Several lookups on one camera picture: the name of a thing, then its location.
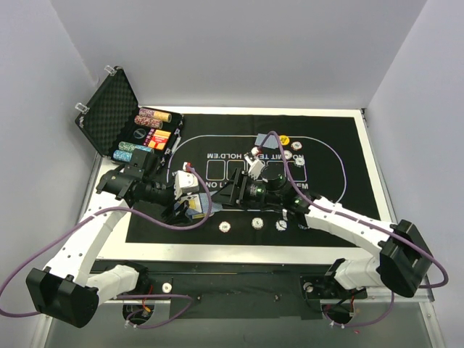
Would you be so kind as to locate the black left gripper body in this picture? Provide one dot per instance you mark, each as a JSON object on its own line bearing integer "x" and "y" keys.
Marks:
{"x": 177, "y": 209}

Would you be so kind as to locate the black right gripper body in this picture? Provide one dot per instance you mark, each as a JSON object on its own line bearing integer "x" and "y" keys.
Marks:
{"x": 236, "y": 187}

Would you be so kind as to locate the blue 5 chip stack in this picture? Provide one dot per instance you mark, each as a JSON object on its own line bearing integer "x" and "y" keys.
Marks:
{"x": 281, "y": 225}

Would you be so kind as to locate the grey chips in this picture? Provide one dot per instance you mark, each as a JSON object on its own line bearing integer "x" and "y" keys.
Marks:
{"x": 288, "y": 155}

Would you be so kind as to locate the grey 1 chip stack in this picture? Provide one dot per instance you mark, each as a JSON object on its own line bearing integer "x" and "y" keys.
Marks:
{"x": 257, "y": 223}

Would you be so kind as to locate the card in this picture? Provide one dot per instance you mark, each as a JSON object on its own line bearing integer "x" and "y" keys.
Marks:
{"x": 266, "y": 142}

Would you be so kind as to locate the red chips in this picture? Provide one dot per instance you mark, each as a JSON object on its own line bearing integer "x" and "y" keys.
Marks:
{"x": 296, "y": 145}

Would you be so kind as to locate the yellow big blind button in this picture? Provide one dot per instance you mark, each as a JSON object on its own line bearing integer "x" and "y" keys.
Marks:
{"x": 284, "y": 140}

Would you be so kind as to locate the red 100 chip stack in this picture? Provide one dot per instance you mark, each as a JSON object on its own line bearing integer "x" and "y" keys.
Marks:
{"x": 224, "y": 226}

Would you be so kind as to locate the blue playing card box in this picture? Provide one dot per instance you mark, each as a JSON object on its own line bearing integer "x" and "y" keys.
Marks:
{"x": 196, "y": 205}

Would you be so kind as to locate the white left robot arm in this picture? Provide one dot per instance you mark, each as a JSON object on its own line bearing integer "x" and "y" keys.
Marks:
{"x": 65, "y": 289}

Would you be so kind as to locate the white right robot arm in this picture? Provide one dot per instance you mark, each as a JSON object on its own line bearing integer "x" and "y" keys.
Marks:
{"x": 397, "y": 252}

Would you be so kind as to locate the teal chip roll lower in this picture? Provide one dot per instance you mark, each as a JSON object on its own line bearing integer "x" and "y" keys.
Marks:
{"x": 124, "y": 156}

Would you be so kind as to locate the teal chip roll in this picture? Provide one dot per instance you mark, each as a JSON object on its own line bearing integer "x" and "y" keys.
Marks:
{"x": 124, "y": 156}
{"x": 130, "y": 147}

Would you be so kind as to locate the black poker table mat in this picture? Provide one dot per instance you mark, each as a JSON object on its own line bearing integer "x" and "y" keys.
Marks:
{"x": 335, "y": 167}

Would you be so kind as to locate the teal chip roll upper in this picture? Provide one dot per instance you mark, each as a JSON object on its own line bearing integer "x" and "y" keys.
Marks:
{"x": 130, "y": 147}

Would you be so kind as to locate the orange card deck box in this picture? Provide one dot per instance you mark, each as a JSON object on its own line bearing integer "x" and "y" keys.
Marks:
{"x": 157, "y": 139}

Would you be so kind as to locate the black round dealer puck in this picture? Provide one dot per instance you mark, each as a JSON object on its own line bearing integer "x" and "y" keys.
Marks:
{"x": 139, "y": 133}

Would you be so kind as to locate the black chip carrying case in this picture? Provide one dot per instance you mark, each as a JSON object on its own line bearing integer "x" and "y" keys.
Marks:
{"x": 108, "y": 118}

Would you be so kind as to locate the brown chip roll top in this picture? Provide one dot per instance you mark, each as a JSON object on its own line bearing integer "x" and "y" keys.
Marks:
{"x": 155, "y": 114}

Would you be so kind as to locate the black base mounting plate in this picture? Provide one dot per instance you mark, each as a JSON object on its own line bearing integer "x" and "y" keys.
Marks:
{"x": 185, "y": 307}

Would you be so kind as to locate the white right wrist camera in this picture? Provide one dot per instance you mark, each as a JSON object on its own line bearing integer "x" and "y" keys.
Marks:
{"x": 255, "y": 164}

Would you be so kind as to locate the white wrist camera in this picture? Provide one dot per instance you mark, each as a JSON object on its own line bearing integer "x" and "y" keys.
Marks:
{"x": 255, "y": 164}
{"x": 185, "y": 183}

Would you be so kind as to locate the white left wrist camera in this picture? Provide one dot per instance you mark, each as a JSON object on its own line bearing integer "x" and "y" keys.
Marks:
{"x": 185, "y": 183}

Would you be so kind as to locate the aluminium front rail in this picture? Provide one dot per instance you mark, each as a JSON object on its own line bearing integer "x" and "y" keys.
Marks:
{"x": 240, "y": 288}

